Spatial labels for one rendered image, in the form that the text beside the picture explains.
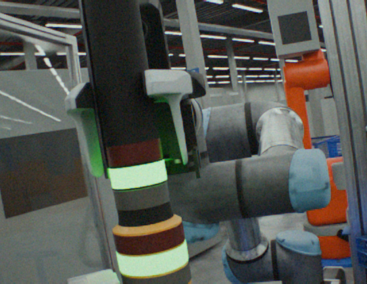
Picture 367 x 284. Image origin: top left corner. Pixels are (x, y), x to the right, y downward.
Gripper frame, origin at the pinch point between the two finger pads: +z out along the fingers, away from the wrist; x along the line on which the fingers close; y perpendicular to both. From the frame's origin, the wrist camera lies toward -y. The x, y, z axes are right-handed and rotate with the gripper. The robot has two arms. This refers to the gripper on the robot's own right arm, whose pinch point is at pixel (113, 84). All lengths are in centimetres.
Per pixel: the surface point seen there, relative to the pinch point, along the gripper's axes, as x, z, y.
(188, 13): 6, -693, -187
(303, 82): -104, -399, -19
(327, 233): -103, -377, 135
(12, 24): 53, -100, -38
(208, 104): -1, -701, -22
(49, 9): 292, -783, -279
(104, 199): 92, -300, 54
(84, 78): 92, -300, -47
